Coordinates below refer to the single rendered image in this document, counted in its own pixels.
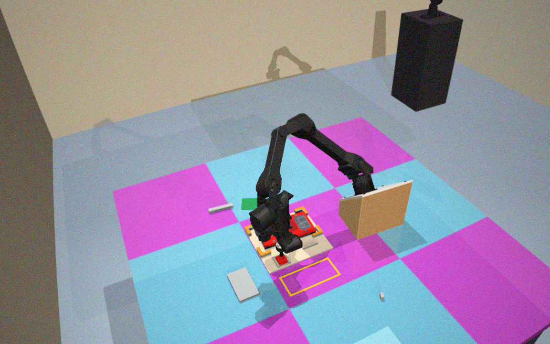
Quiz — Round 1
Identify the green flat rectangular strip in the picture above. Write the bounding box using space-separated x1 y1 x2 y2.
241 198 257 210

